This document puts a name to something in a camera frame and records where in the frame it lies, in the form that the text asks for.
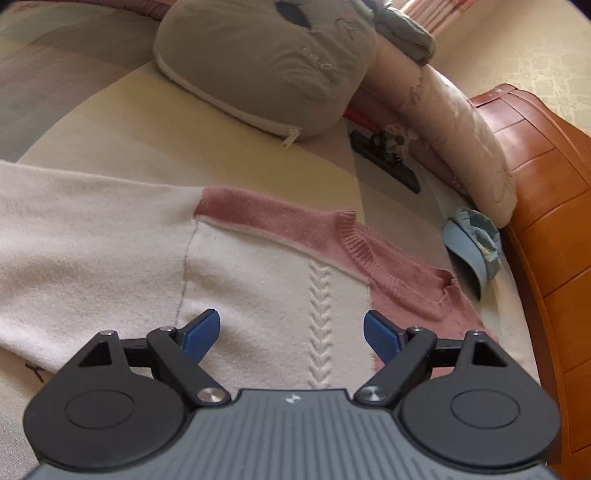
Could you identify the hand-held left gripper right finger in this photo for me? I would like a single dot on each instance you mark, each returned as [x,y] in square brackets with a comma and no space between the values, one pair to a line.
[381,334]

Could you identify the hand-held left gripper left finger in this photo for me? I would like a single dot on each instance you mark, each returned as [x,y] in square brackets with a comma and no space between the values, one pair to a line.
[203,332]

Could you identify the pink and white sweater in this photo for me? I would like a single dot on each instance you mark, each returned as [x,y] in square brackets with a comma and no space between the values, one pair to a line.
[254,286]

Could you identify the blue cap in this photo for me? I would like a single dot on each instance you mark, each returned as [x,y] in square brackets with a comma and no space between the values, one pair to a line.
[471,249]

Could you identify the black phone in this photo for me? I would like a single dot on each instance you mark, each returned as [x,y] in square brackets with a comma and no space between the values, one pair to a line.
[397,173]

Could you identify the grey flower scrunchie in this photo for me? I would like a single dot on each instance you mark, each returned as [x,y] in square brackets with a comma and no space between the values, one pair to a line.
[395,141]

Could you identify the wooden headboard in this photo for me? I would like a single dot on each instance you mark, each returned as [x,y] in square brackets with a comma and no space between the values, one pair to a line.
[554,207]

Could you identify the red strip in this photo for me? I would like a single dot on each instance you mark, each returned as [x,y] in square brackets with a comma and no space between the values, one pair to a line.
[362,119]

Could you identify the long cream floral pillow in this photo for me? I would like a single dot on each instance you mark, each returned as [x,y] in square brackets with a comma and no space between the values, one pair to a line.
[452,129]

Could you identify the grey cat cushion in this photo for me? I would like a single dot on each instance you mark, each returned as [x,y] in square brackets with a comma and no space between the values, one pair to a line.
[258,64]

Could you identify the grey-green folded cloth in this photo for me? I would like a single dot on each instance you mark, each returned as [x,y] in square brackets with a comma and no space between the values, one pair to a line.
[406,32]

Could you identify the pink striped curtain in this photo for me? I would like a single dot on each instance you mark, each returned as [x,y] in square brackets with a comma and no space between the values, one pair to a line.
[434,14]

